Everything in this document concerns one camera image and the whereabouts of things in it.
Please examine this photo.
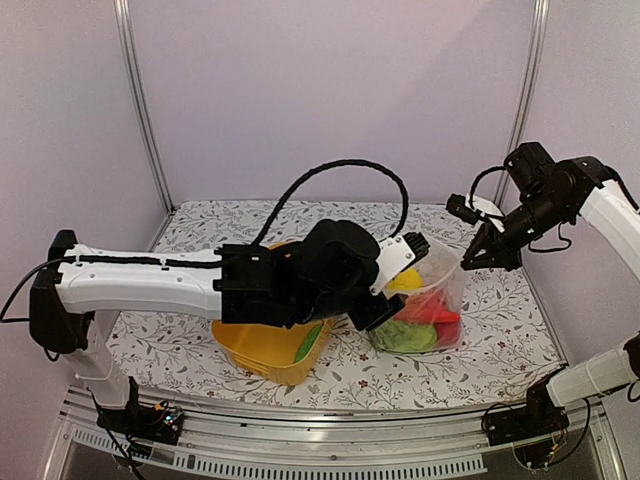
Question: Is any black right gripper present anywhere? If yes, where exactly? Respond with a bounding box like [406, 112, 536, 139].
[461, 190, 571, 271]

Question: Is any yellow toy lemon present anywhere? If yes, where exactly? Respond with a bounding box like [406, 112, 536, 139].
[386, 268, 424, 291]

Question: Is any orange toy carrot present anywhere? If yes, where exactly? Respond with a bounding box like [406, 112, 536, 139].
[394, 291, 460, 325]

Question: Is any green toy broccoli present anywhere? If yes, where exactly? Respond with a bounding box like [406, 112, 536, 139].
[371, 320, 413, 352]

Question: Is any clear zip top bag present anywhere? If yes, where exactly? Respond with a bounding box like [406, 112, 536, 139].
[369, 238, 465, 354]

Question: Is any red toy tomato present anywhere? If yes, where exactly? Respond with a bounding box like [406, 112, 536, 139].
[434, 322, 461, 347]

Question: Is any green toy cabbage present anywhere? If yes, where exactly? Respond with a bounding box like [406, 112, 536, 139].
[400, 325, 438, 352]

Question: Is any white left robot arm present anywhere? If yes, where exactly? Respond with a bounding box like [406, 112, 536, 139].
[19, 220, 428, 434]

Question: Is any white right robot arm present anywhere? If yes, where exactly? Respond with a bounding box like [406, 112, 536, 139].
[448, 142, 639, 436]

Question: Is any green toy cucumber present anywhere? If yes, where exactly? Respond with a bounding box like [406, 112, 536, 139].
[294, 324, 324, 363]

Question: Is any yellow plastic basket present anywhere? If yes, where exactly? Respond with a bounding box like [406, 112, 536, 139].
[211, 317, 337, 387]

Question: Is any floral tablecloth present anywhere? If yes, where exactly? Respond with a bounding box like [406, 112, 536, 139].
[107, 201, 565, 410]

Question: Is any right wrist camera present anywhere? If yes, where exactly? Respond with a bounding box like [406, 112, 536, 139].
[446, 194, 504, 228]

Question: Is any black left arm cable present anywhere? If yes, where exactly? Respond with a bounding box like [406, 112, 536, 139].
[252, 158, 410, 249]

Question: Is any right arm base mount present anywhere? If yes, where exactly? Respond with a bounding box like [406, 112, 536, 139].
[481, 374, 569, 470]

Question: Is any right aluminium frame post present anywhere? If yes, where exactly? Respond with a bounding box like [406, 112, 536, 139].
[492, 0, 550, 209]

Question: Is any aluminium frame post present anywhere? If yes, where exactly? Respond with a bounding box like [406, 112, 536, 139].
[492, 0, 550, 209]
[112, 0, 175, 212]

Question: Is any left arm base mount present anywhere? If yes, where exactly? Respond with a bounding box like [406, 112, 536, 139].
[96, 377, 184, 446]

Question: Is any left aluminium frame post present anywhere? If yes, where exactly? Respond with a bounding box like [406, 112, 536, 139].
[112, 0, 175, 212]

